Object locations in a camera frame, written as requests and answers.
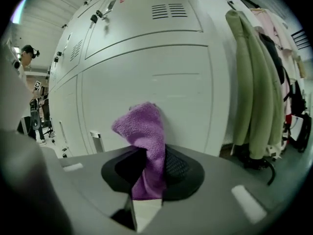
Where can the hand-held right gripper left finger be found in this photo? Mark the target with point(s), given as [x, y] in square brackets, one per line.
[85, 180]

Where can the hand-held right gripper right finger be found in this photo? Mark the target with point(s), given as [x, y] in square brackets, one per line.
[220, 192]

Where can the purple wiping cloth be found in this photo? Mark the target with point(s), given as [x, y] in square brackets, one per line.
[146, 131]

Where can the grey metal locker door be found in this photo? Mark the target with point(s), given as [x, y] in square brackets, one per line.
[171, 94]

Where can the white tote bag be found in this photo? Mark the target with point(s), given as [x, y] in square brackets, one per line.
[297, 127]

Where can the green coat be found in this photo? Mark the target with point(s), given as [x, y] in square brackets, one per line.
[254, 94]

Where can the black backpack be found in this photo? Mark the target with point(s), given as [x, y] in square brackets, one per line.
[298, 99]

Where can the black garment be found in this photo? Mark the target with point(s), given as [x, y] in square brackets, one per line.
[271, 53]

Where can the hanging locker keys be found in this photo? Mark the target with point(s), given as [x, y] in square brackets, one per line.
[93, 18]

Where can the beige metal locker unit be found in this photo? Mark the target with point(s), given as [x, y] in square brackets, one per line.
[137, 21]

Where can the pink garment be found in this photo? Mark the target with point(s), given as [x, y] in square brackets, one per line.
[276, 26]

